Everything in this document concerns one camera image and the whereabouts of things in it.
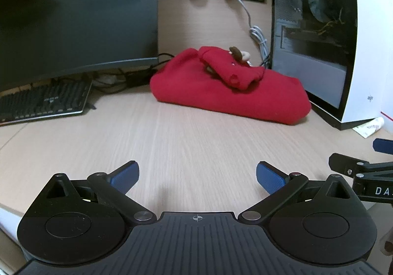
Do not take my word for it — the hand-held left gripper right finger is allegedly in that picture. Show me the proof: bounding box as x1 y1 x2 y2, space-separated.
239 161 351 225

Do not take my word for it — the white power adapter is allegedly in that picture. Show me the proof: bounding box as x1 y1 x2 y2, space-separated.
94 75 118 86

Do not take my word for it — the black cables bundle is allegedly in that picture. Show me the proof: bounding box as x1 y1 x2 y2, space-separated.
92 53 175 94

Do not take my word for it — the white cable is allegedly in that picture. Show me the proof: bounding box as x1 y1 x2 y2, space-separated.
225 0 272 68

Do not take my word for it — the red fleece garment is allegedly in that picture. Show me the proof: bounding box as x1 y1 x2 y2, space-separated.
150 46 311 126

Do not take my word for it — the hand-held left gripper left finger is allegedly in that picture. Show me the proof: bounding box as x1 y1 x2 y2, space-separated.
45 160 155 225

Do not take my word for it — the black computer monitor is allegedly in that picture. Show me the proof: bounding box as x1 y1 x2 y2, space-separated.
0 0 159 93

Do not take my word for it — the black keyboard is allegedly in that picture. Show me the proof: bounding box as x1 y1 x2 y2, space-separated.
0 79 94 126

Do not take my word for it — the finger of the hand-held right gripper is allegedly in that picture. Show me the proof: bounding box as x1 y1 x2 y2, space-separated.
372 138 393 155
328 153 393 178

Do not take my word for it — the white printed packet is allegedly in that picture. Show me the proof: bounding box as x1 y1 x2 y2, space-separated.
352 117 385 139

